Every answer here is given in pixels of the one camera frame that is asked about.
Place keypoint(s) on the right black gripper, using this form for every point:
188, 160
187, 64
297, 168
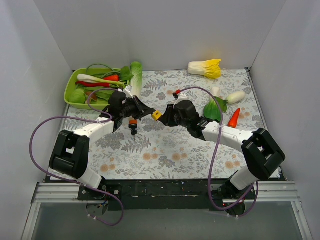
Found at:
171, 115

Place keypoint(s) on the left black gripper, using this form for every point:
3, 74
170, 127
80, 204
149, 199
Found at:
137, 108

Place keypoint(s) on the yellow padlock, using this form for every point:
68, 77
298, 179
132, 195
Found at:
156, 115

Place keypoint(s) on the orange padlock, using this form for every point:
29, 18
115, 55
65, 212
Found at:
133, 126

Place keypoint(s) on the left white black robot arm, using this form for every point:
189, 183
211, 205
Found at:
70, 155

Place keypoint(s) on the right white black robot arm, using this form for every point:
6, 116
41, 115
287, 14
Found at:
262, 154

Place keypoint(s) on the green napa cabbage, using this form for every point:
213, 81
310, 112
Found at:
136, 69

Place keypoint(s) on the floral table mat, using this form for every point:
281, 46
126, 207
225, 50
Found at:
161, 152

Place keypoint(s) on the green spinach leaf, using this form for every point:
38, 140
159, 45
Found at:
125, 74

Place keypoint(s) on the green leafy vegetable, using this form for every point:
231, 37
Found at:
101, 93

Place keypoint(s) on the small orange pepper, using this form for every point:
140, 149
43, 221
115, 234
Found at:
113, 78

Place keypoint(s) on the green bok choy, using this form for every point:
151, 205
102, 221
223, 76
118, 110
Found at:
211, 110

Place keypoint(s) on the brown mushroom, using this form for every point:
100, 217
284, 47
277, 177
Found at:
90, 97

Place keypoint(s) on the green long beans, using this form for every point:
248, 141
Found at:
100, 70

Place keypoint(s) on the red chili pepper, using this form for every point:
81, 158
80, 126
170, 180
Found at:
93, 84

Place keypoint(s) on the green plastic tray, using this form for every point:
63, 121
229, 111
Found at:
71, 86

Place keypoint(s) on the yellow white cabbage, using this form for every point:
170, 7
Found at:
209, 68

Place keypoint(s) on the orange carrot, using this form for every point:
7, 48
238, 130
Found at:
233, 122

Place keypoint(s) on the round green cabbage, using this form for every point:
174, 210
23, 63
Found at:
78, 96

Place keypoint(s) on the white green leek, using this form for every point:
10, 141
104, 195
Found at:
93, 79

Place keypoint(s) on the white radish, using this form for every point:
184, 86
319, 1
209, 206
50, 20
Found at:
235, 97

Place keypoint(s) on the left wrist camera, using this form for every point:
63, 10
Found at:
128, 91

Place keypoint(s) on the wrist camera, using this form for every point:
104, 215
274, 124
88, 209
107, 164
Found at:
128, 91
179, 97

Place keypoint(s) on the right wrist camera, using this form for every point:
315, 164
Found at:
179, 97

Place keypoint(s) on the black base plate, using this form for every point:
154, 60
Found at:
156, 194

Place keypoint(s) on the aluminium frame rail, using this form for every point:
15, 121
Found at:
265, 192

